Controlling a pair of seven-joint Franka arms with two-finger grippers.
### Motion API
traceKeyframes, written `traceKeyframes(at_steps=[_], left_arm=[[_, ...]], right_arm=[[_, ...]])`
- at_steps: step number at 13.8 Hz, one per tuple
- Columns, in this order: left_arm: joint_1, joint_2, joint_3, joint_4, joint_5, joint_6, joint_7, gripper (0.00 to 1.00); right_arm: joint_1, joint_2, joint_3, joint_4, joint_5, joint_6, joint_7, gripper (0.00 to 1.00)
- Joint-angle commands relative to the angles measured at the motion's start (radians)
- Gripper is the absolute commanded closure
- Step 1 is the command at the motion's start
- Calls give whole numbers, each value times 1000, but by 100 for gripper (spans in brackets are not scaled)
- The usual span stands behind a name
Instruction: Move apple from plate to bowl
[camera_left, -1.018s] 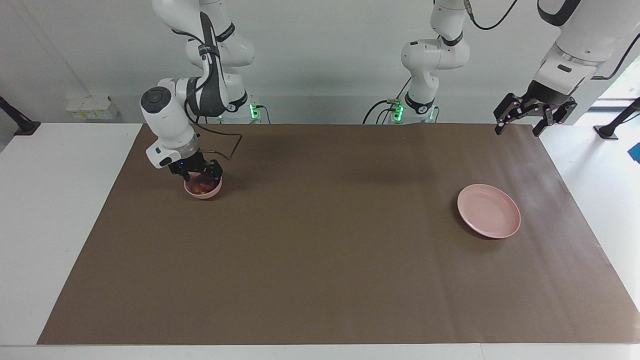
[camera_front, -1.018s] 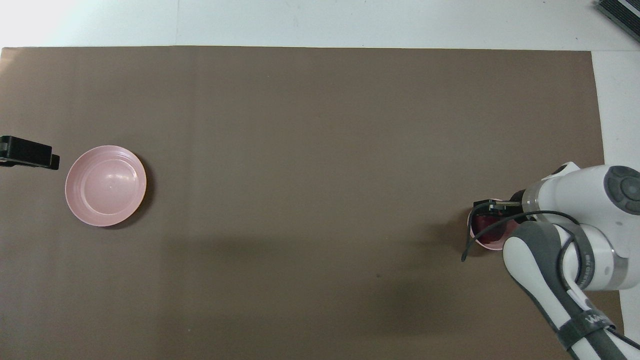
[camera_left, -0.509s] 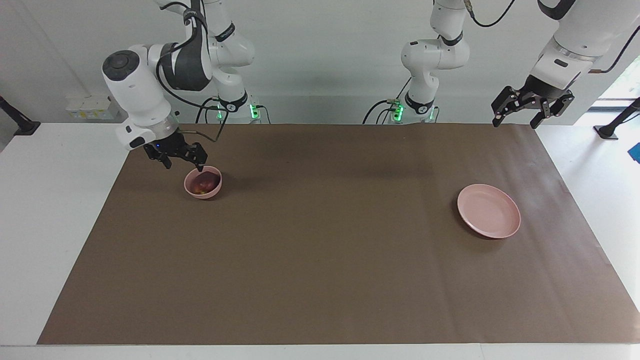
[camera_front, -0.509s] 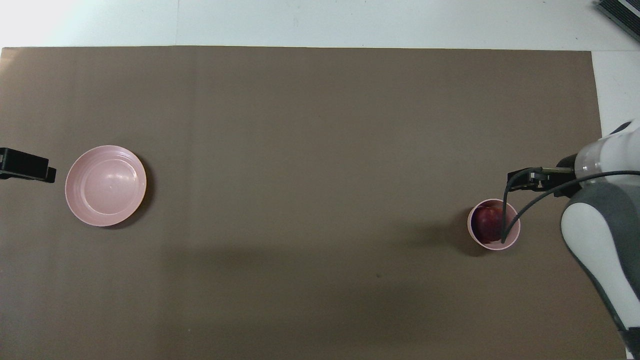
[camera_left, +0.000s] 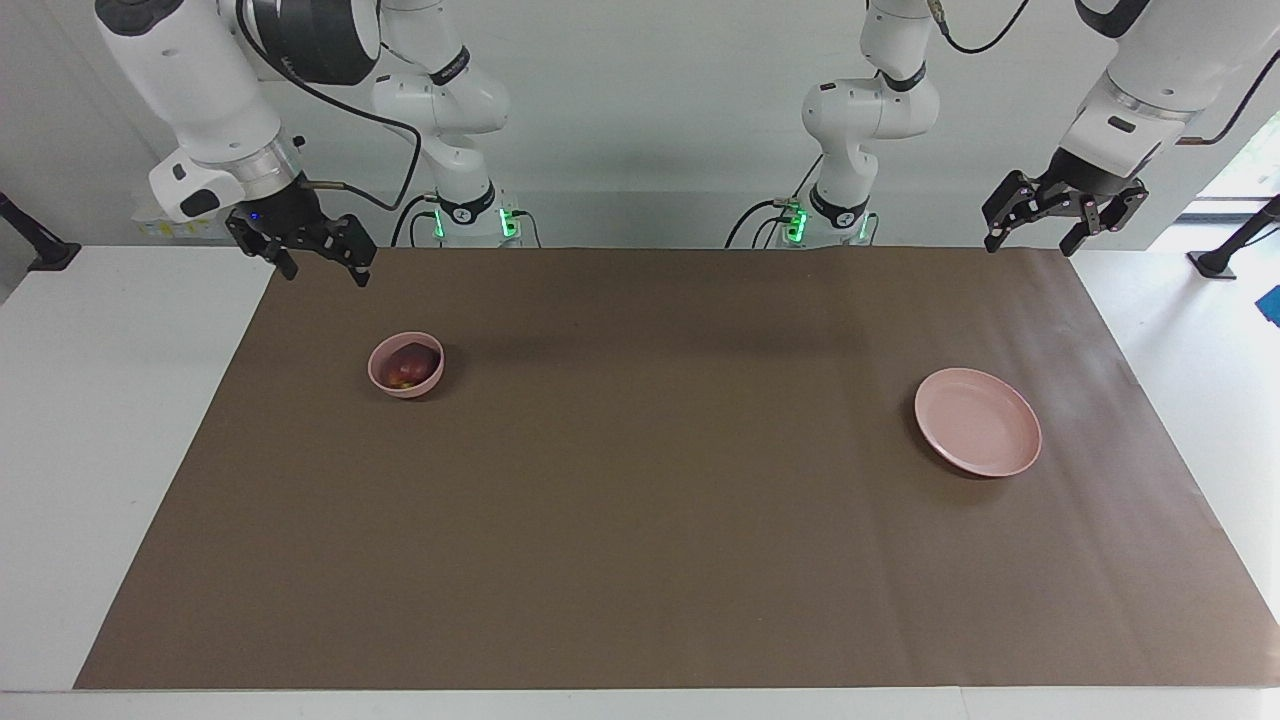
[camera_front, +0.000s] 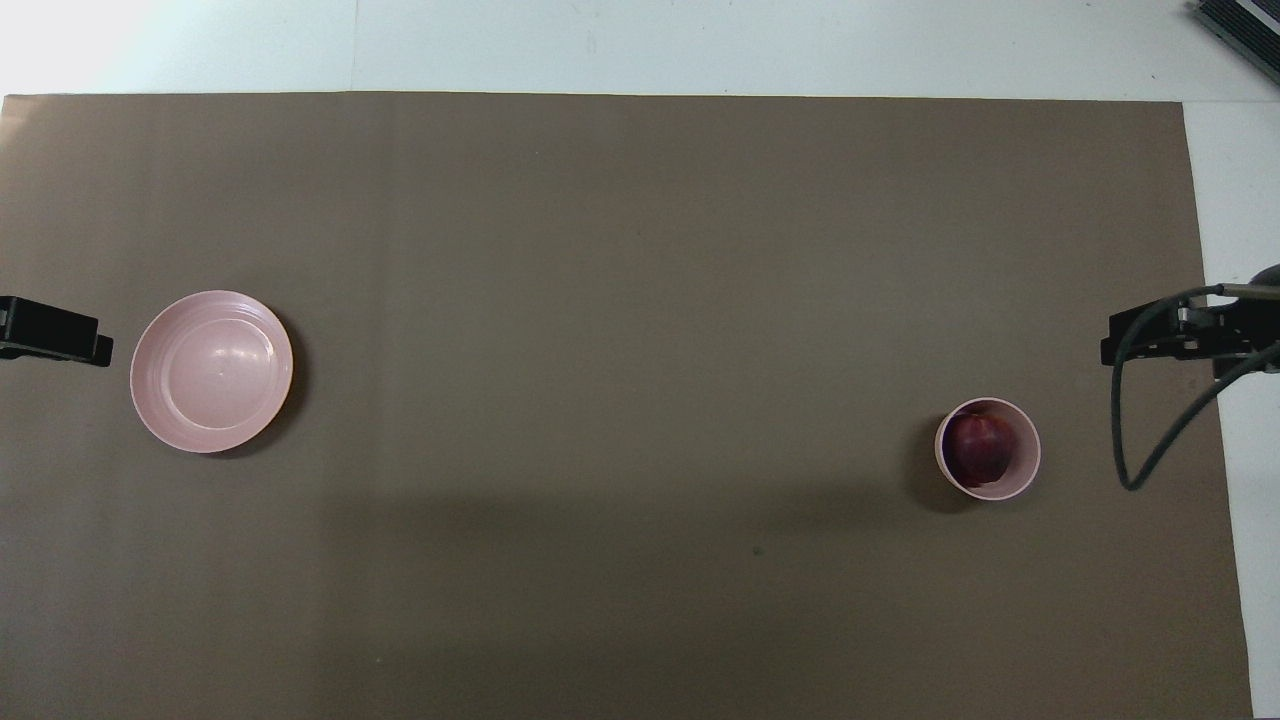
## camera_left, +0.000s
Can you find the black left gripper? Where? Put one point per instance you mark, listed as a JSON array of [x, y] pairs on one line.
[[1085, 175]]

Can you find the black camera stand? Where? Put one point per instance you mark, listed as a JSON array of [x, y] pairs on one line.
[[45, 250], [1225, 255]]

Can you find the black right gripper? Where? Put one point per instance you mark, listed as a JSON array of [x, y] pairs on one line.
[[290, 205]]

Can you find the dark red apple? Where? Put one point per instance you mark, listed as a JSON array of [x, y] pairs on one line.
[[410, 368]]

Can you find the pink plate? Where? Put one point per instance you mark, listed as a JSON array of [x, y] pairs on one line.
[[975, 420]]

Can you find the pink bowl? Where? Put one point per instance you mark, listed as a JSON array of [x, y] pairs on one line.
[[378, 378]]

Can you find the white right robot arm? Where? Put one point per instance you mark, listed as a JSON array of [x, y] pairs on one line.
[[190, 80]]

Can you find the blue object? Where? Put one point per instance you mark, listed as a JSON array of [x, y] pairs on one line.
[[1272, 305]]

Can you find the brown table mat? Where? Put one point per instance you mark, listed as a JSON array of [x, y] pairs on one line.
[[650, 480]]

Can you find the white wall socket boxes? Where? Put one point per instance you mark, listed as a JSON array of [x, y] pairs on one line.
[[160, 228]]

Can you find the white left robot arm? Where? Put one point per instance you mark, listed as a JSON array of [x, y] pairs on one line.
[[1160, 60]]

